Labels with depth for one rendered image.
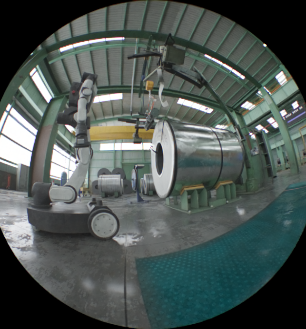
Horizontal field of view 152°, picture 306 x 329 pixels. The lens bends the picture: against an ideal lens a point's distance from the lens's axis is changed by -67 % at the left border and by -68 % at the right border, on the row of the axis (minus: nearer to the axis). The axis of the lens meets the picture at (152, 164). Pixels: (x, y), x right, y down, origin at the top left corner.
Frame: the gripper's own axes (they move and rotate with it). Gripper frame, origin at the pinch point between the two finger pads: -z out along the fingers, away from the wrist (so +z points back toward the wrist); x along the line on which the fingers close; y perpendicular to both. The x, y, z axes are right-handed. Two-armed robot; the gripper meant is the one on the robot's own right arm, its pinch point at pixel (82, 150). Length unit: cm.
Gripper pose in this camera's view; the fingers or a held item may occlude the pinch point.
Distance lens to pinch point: 80.9
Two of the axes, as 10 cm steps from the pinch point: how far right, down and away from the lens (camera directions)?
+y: -5.8, 2.2, 7.9
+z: -2.3, -9.7, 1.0
